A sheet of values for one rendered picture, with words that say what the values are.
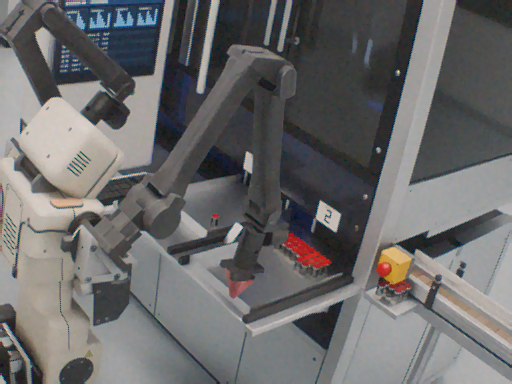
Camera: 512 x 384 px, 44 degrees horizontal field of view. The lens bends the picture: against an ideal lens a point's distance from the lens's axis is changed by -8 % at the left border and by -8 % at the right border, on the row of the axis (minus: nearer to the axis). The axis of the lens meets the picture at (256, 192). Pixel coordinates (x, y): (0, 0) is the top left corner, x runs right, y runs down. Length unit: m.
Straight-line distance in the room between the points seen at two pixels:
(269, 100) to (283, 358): 1.11
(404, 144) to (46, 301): 0.97
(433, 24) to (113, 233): 0.90
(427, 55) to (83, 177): 0.86
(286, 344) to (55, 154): 1.17
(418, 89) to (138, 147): 1.17
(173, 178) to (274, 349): 1.10
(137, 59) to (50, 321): 1.08
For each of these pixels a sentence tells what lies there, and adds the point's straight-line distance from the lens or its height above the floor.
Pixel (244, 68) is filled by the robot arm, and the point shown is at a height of 1.54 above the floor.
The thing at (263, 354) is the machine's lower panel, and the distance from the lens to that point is 2.38.
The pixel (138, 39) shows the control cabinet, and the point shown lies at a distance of 2.31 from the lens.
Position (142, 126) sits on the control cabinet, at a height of 0.97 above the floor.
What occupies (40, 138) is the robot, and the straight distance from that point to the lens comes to 1.45.
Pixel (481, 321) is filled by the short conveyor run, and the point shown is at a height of 0.93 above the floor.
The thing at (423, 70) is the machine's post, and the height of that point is 1.54.
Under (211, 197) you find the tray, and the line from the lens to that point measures 2.23.
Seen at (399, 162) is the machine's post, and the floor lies 1.28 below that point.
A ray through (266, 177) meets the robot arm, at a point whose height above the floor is 1.27.
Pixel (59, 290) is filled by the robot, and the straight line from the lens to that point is 1.59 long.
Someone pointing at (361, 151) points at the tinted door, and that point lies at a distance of 1.85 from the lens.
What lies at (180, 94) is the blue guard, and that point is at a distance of 2.45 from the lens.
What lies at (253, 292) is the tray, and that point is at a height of 0.88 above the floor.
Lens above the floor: 1.93
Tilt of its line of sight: 27 degrees down
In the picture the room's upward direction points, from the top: 11 degrees clockwise
